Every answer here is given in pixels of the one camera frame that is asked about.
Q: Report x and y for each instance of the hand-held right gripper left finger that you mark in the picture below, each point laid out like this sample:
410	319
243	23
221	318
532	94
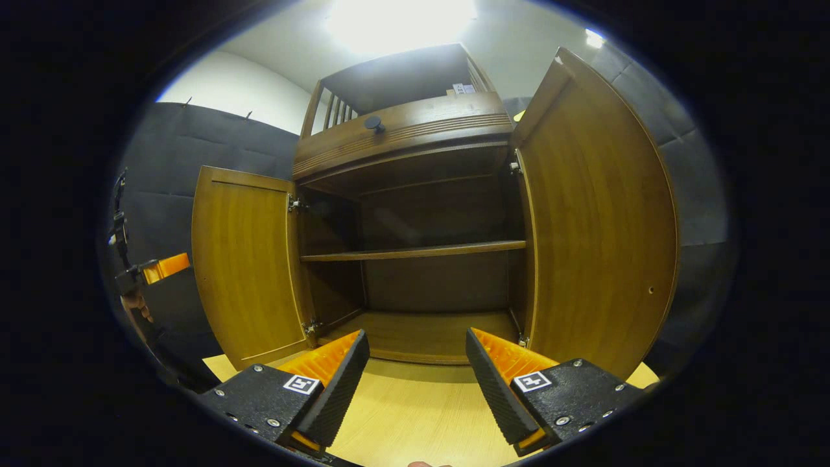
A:
337	395

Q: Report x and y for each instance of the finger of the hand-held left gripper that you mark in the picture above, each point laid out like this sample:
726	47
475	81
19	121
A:
167	266

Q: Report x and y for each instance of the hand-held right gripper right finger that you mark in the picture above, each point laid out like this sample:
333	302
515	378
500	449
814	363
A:
496	395

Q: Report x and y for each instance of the wooden shoe cabinet door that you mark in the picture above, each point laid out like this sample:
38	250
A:
596	227
246	259

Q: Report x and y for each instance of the wooden double-door shoe cabinet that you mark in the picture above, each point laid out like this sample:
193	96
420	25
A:
421	123

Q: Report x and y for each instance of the metal door hinge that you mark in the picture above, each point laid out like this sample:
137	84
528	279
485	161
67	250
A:
311	327
514	168
523	339
296	203

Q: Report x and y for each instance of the wooden cabinet shelf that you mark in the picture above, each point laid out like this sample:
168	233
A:
415	251

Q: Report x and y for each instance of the black round drawer knob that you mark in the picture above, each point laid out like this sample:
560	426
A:
374	123

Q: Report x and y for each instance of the large ceiling light panel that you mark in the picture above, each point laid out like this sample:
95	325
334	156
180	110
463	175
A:
399	23

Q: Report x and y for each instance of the small ceiling light panel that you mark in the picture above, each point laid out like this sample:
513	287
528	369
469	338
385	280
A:
594	39

